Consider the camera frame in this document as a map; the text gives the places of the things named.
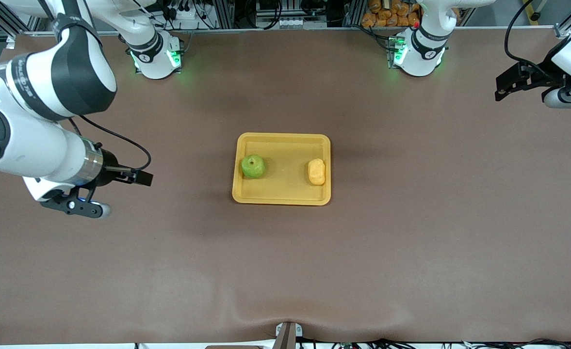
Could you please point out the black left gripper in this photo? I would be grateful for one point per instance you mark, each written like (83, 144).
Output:
(540, 73)

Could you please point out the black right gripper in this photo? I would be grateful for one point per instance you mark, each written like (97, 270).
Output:
(110, 171)

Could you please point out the green apple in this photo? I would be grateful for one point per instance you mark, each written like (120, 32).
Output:
(253, 166)

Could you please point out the yellow bread piece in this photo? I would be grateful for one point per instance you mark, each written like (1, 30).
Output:
(317, 172)

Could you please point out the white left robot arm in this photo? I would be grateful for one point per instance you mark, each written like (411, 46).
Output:
(423, 53)

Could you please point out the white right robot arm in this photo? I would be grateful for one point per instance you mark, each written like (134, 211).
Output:
(33, 145)

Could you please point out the yellow plastic tray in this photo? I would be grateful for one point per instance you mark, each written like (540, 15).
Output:
(285, 191)

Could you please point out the orange snack bag pile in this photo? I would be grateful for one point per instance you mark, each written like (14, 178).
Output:
(387, 14)

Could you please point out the white power strip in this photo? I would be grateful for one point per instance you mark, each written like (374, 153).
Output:
(186, 13)

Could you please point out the brown table mat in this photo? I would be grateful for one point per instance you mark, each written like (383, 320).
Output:
(285, 266)

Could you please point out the white connector strip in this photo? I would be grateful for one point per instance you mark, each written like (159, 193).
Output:
(295, 23)

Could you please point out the aluminium table edge rail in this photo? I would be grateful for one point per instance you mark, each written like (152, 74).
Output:
(266, 30)

